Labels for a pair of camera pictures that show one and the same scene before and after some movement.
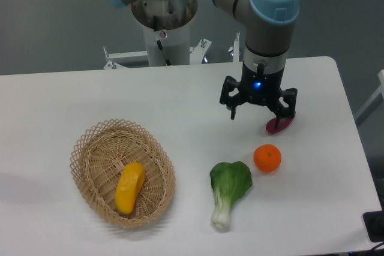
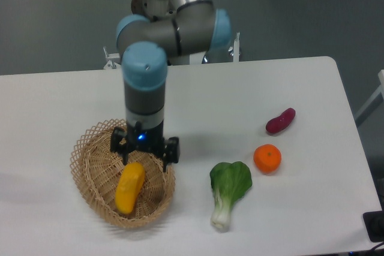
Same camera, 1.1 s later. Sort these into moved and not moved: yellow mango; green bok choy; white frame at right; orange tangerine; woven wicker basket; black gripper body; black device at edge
Moved: black gripper body
Not moved: woven wicker basket; orange tangerine; black device at edge; green bok choy; yellow mango; white frame at right
